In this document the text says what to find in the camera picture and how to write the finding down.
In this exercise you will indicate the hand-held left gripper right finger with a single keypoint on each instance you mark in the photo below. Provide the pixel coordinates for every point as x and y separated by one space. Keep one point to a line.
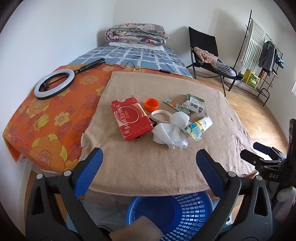
208 171

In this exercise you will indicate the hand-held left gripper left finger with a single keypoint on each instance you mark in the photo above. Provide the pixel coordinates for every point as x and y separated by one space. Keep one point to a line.
90 170

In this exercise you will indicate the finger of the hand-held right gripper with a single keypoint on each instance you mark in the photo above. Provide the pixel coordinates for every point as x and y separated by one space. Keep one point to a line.
261 148
249 156

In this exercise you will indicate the striped colourful wrapper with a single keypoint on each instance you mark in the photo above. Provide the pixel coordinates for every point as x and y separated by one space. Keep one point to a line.
196 128

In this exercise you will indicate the blue plastic basket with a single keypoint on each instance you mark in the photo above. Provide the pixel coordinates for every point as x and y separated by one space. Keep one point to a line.
175 213

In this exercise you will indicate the white tissue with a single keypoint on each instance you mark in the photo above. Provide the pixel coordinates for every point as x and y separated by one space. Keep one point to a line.
166 135
180 119

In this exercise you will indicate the red tissue box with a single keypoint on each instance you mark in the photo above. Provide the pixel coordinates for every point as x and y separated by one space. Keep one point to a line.
131 118

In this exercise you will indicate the green and white packet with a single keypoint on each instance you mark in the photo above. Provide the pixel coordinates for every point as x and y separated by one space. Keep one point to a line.
195 104

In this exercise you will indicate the person's right forearm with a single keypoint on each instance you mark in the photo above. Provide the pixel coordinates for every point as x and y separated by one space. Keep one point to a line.
286 201

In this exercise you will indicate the clear plastic sheet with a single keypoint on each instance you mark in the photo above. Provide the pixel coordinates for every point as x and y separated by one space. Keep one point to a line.
104 213

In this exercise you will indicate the beige blanket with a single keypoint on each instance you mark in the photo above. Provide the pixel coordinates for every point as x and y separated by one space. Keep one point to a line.
150 162

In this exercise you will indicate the window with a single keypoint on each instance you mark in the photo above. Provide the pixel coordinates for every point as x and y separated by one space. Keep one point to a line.
294 87

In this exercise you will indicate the orange floral bed sheet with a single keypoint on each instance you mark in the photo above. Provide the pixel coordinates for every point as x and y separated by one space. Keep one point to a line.
46 115

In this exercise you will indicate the yellow crate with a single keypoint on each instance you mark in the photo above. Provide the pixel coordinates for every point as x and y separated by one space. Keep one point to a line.
251 77

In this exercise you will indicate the black clothes rack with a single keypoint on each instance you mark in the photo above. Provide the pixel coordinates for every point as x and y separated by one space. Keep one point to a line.
231 81

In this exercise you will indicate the brown cloth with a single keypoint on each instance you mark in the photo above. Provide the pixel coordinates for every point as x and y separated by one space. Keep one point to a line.
136 229

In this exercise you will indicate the white wristband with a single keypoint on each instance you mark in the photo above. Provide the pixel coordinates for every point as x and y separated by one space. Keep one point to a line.
159 112

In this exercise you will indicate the colourful patterned tube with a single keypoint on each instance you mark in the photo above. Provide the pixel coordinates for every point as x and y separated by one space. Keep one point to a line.
172 103

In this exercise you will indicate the striped garment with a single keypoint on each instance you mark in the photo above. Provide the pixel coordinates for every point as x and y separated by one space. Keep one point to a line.
225 68

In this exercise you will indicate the orange plastic cap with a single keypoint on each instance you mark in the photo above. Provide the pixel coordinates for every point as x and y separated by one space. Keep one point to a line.
151 104

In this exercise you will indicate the teal garment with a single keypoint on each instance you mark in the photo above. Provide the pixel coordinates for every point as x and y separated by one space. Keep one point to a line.
280 60

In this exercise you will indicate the dark grey jacket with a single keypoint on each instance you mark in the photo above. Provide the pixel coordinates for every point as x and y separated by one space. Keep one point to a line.
267 55

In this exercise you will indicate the green striped towel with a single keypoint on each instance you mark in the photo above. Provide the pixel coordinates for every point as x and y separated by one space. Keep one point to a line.
253 46

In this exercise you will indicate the beige garment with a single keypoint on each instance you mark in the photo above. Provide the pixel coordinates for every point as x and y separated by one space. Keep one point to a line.
205 55

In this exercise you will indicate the black folding chair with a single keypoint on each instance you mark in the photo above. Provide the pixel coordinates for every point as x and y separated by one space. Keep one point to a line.
203 39

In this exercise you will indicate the blue plaid bed sheet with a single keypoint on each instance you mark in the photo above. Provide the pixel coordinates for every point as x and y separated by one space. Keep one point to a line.
143 58

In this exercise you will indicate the folded white sheet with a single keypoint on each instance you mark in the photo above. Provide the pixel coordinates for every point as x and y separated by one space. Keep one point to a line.
136 45

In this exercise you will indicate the folded floral quilt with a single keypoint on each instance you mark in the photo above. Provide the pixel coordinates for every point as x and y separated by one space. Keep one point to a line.
136 32

